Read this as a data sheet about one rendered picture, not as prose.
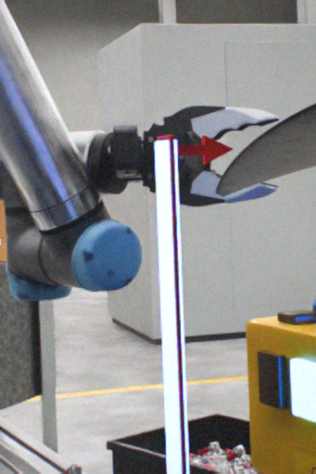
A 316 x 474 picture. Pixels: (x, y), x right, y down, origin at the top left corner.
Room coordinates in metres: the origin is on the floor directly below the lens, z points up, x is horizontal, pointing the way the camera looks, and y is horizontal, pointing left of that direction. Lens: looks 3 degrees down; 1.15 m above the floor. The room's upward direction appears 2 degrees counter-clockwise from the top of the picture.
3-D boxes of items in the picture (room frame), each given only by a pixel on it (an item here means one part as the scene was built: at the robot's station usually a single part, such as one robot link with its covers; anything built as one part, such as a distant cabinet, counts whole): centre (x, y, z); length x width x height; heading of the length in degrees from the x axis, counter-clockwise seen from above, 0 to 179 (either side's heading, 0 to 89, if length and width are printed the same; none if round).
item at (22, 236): (1.15, 0.13, 1.08); 0.11 x 0.08 x 0.11; 33
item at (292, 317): (0.55, -0.08, 1.08); 0.02 x 0.02 x 0.01; 26
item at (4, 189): (1.17, 0.15, 1.17); 0.11 x 0.08 x 0.09; 63
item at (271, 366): (0.55, -0.06, 1.04); 0.02 x 0.01 x 0.03; 26
